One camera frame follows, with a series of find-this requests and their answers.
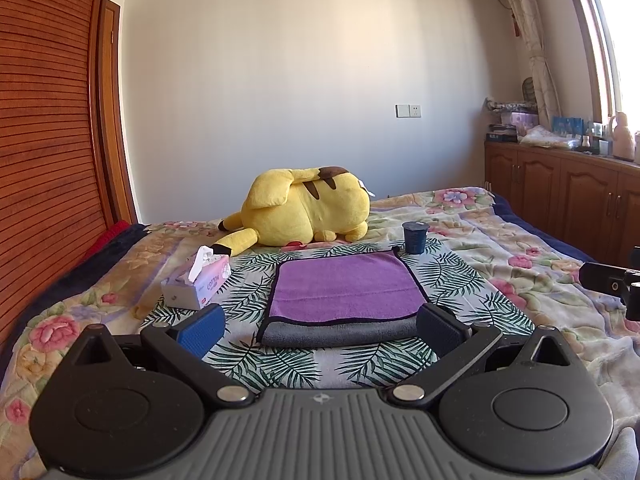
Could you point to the floral curtain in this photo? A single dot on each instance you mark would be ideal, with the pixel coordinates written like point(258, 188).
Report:
point(527, 15)

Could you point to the white wall switch plate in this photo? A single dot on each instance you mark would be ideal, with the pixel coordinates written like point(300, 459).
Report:
point(407, 111)

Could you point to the dark blue cup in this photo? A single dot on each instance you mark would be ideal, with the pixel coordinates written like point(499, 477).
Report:
point(415, 237)

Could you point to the dark blue bed sheet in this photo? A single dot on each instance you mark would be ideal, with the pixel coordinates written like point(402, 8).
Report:
point(503, 210)

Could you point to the purple and grey towel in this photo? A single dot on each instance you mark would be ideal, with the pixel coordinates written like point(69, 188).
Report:
point(341, 301)

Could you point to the palm leaf print cloth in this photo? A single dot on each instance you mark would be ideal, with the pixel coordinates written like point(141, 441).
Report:
point(448, 281)

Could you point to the wooden cabinet row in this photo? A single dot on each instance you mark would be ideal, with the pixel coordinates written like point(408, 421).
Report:
point(587, 201)

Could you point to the pink bottle on sill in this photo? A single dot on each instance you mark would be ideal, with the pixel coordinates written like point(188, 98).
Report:
point(624, 144)

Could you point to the clutter boxes on cabinet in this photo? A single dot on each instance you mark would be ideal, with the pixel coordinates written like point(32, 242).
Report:
point(518, 122)

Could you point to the red blanket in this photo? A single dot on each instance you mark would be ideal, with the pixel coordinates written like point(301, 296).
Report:
point(110, 234)

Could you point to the white pink tissue box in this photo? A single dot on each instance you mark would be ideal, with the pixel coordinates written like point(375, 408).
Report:
point(192, 285)

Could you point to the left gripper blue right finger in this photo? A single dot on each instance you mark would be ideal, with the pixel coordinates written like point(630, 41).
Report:
point(459, 348)

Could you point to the wooden room door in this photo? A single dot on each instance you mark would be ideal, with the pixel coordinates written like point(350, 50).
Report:
point(115, 158)

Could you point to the yellow pikachu plush toy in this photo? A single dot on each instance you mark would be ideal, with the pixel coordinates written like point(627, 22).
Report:
point(297, 206)

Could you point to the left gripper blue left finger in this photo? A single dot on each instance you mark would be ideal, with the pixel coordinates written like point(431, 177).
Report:
point(179, 350)

